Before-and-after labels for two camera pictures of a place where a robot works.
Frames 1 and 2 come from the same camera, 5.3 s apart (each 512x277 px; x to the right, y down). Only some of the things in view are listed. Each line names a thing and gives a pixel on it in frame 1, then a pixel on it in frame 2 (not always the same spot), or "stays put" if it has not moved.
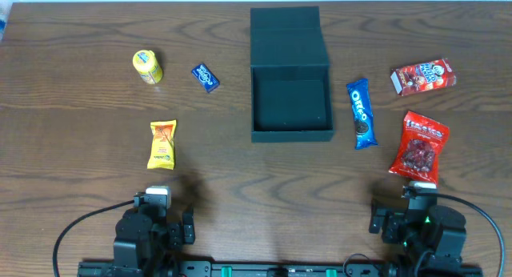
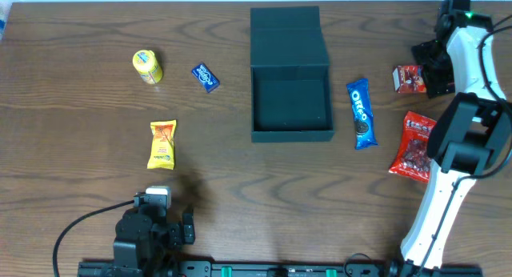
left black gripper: [176, 233] stays put
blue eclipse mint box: [206, 78] stays put
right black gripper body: [387, 222] → [434, 69]
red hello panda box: [424, 77] stays put
